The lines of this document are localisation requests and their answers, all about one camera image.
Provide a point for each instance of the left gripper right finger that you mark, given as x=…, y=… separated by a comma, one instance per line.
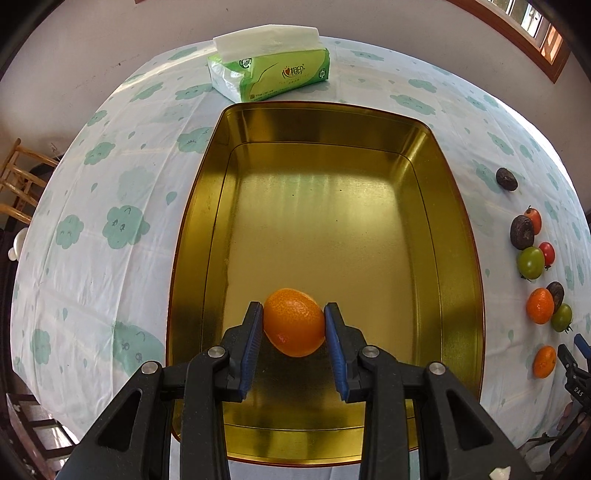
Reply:
x=457, y=438

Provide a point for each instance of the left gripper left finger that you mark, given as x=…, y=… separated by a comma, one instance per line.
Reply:
x=131, y=438

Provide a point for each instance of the orange mandarin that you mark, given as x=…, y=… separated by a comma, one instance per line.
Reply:
x=544, y=362
x=540, y=306
x=293, y=322

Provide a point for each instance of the red tomato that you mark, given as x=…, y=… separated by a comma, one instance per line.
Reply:
x=536, y=219
x=548, y=253

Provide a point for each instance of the wooden stool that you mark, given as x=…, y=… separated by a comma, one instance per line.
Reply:
x=24, y=186

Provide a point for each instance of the dark wooden chair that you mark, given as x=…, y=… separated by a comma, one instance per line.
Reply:
x=47, y=443

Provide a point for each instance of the green tomato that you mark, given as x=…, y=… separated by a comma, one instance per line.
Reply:
x=562, y=318
x=531, y=263

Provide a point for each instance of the dark passion fruit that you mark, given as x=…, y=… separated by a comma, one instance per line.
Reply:
x=522, y=234
x=557, y=292
x=506, y=179

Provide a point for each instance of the red gold toffee tin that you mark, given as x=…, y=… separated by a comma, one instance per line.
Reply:
x=347, y=204

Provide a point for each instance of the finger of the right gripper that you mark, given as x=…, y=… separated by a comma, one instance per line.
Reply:
x=582, y=346
x=569, y=363

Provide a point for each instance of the cloud pattern tablecloth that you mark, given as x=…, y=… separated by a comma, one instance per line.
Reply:
x=93, y=284

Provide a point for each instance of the wooden framed window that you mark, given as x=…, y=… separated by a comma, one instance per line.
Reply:
x=526, y=28

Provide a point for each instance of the green tissue pack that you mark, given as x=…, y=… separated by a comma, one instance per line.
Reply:
x=261, y=62

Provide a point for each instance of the white bear toy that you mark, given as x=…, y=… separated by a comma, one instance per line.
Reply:
x=15, y=251

